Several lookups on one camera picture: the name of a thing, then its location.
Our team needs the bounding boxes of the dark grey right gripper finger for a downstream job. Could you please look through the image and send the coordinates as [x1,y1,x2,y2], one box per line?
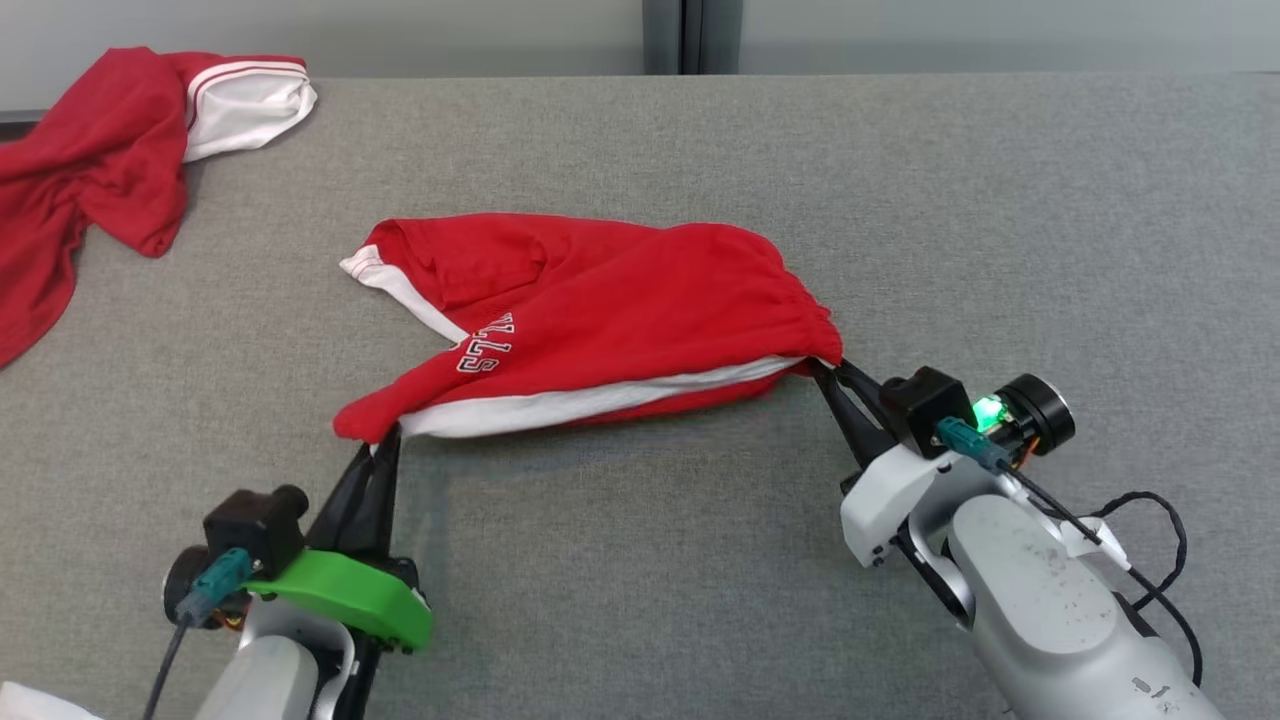
[836,360,906,438]
[808,360,897,472]

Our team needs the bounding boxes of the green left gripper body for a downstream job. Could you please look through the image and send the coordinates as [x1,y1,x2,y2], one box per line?
[243,548,434,656]

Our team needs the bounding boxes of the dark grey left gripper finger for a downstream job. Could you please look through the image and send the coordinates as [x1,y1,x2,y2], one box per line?
[352,427,403,561]
[304,444,377,554]

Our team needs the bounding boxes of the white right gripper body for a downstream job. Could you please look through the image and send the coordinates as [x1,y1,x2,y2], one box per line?
[840,443,1003,571]

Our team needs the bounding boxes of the red shorts with white print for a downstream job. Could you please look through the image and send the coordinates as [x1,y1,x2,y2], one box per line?
[332,212,845,445]

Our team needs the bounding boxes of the red and white t-shirt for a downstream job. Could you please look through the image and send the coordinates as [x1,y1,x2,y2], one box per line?
[0,45,319,370]

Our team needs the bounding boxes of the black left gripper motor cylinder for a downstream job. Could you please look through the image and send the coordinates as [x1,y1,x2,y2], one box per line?
[163,545,251,633]

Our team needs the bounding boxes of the black left arm cable teal plug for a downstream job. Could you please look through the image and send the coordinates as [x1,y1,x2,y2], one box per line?
[140,547,254,720]

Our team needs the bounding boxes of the black arm cable teal plug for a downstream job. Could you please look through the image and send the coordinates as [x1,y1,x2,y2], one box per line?
[140,547,254,720]
[936,416,1204,689]

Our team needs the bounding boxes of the black right arm cable teal plug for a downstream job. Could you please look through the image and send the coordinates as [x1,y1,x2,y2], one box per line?
[936,416,1204,689]

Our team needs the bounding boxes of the grey metal door frame post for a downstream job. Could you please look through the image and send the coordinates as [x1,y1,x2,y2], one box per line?
[642,0,685,77]
[698,0,744,77]

